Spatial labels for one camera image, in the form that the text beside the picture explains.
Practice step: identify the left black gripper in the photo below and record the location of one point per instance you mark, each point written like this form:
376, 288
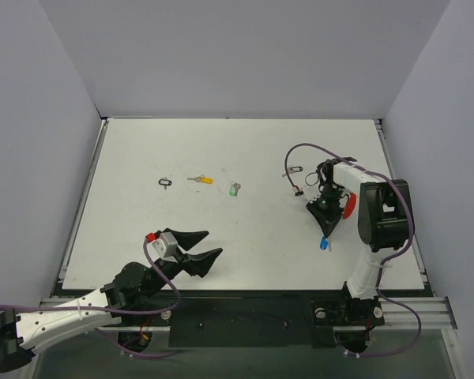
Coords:
180, 257

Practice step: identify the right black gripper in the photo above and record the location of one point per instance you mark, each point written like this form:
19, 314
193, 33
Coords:
325, 205

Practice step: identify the key with blue tag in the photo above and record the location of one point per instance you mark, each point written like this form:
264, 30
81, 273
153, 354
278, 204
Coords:
326, 244

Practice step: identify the red keyring with keys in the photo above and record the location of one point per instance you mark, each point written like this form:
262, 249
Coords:
349, 206

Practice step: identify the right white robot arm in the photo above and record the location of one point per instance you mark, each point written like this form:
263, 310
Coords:
385, 225

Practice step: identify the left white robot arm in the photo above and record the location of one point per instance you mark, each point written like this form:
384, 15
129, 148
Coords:
137, 290

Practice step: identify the key with black tag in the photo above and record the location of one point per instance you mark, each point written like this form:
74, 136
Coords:
291, 170

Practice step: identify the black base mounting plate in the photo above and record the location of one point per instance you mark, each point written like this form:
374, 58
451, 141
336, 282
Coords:
264, 319

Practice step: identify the key with yellow tag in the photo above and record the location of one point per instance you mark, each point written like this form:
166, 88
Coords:
201, 179

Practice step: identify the black tag with small key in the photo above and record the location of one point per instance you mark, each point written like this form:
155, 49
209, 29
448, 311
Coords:
165, 182

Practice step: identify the key with green tag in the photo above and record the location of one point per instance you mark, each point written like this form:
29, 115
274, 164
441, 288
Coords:
234, 189

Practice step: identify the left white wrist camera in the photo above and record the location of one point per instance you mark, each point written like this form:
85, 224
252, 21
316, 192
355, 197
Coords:
165, 244

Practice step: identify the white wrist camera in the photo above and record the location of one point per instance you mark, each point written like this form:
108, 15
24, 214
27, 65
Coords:
165, 244
306, 193

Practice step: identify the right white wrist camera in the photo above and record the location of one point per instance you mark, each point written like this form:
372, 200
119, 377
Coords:
306, 193

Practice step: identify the aluminium frame rail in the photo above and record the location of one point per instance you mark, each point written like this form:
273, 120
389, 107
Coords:
417, 340

